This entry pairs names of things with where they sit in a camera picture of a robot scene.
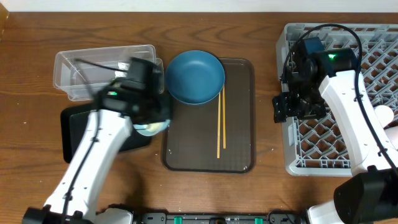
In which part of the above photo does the right wooden chopstick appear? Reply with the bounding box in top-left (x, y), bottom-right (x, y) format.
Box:
top-left (221, 86), bottom-right (226, 149)

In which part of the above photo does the clear plastic bin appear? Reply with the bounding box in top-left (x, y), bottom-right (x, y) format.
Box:
top-left (53, 44), bottom-right (164, 101)

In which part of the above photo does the black tray bin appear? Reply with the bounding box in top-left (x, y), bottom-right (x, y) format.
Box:
top-left (60, 103), bottom-right (152, 164)

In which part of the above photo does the brown serving tray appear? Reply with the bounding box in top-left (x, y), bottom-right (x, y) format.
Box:
top-left (162, 58), bottom-right (256, 174)

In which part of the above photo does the grey dishwasher rack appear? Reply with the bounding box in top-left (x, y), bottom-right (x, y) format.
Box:
top-left (276, 23), bottom-right (397, 177)

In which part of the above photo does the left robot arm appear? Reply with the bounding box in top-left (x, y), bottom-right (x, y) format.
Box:
top-left (22, 78), bottom-right (172, 223)

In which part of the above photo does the left wooden chopstick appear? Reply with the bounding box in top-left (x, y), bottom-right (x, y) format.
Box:
top-left (216, 93), bottom-right (221, 159)

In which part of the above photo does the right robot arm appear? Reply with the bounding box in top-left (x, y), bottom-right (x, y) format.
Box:
top-left (272, 47), bottom-right (397, 223)

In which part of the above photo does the white cup pink inside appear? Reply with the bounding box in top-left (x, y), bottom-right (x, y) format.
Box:
top-left (385, 126), bottom-right (398, 150)

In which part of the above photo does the dark blue plate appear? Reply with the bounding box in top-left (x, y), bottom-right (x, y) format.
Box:
top-left (165, 50), bottom-right (226, 105)

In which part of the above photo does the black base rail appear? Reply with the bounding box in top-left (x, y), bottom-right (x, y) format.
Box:
top-left (96, 203), bottom-right (307, 224)

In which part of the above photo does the wooden chopstick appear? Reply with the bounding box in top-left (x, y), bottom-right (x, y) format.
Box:
top-left (216, 93), bottom-right (221, 159)
top-left (221, 86), bottom-right (226, 149)

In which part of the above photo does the white tissue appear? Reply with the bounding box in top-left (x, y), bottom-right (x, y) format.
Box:
top-left (114, 62), bottom-right (129, 78)

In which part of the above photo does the light blue small bowl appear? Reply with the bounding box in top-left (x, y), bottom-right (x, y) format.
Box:
top-left (133, 119), bottom-right (170, 136)

